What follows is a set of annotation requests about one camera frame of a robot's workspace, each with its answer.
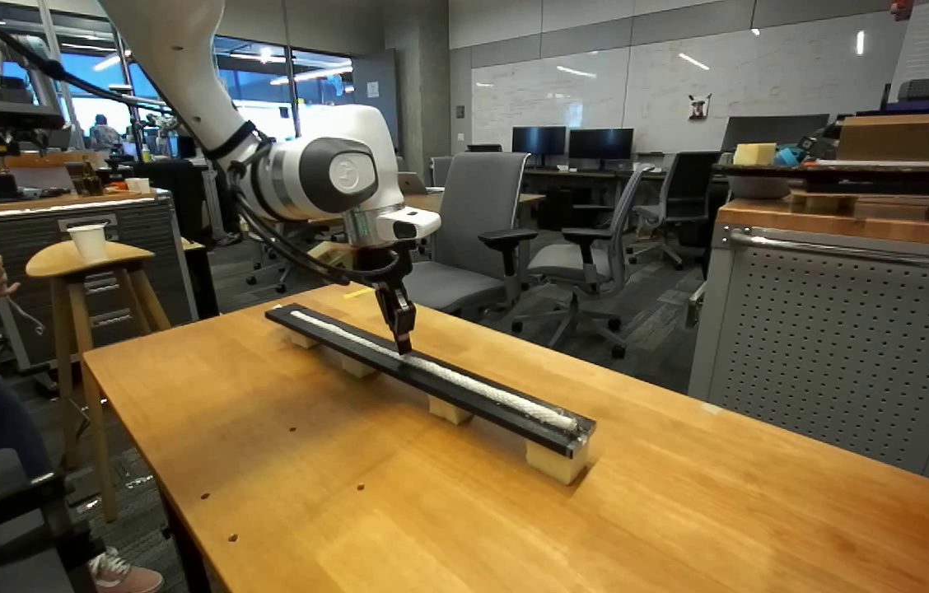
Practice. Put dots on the long black channel rail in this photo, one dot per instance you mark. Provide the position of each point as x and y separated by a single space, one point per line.
555 439

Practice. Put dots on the black computer monitors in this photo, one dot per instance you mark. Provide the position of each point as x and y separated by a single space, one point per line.
572 147

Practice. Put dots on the white paper cup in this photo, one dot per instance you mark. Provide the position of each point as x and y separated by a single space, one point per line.
88 241

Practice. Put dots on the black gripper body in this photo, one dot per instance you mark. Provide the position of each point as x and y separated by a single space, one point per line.
382 264

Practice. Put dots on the grey metal tool cabinet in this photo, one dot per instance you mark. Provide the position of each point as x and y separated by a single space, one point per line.
820 324

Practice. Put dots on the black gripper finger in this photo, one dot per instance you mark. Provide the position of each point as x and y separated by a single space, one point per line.
398 315

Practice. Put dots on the grey office chair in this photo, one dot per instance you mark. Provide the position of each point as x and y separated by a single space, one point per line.
482 196
587 259

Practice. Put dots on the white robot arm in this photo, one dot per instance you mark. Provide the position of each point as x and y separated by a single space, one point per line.
328 199

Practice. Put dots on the wooden stool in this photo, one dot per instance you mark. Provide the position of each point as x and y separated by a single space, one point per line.
62 273

